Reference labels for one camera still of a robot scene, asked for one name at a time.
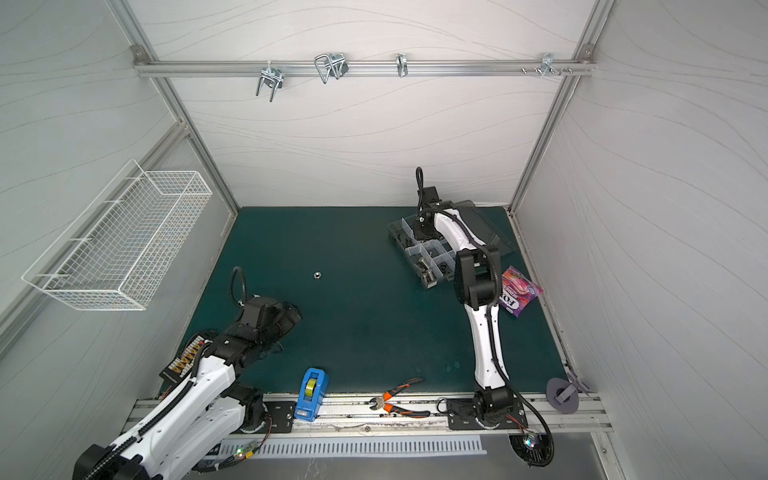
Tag large silver hex bolt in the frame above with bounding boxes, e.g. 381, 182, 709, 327
421, 268, 437, 288

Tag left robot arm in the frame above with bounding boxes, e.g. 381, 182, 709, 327
72, 296, 302, 479

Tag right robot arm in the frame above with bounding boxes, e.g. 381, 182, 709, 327
413, 185, 522, 429

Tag clear compartment organizer box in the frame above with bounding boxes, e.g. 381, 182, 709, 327
387, 200, 517, 289

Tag blue tape dispenser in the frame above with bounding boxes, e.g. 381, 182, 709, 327
295, 368, 329, 422

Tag screwdriver bit set case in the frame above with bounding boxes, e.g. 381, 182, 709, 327
159, 330, 215, 385

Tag pink Fox's candy bag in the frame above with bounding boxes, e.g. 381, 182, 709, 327
500, 266, 543, 317

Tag metal hook clamp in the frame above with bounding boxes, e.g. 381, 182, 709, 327
395, 53, 408, 78

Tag metal U-bolt clamp middle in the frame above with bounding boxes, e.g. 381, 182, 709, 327
314, 52, 349, 84

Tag metal u-bolt clamp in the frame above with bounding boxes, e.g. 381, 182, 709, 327
255, 61, 284, 102
314, 52, 349, 84

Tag metal U-bolt clamp left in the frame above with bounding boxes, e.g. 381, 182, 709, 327
255, 61, 284, 102

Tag grey tape spool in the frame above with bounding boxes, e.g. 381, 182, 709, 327
545, 378, 580, 414

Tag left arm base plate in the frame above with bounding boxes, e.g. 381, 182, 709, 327
240, 401, 296, 434

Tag orange handled pliers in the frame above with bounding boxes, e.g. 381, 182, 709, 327
369, 376, 432, 419

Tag white wire basket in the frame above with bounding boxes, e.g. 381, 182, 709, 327
21, 160, 212, 311

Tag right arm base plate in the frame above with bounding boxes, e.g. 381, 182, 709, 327
436, 396, 529, 431

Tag aluminium crossbar rail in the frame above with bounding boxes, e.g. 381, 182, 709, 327
134, 57, 597, 78

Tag metal bracket right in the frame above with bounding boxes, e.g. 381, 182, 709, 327
520, 53, 573, 77

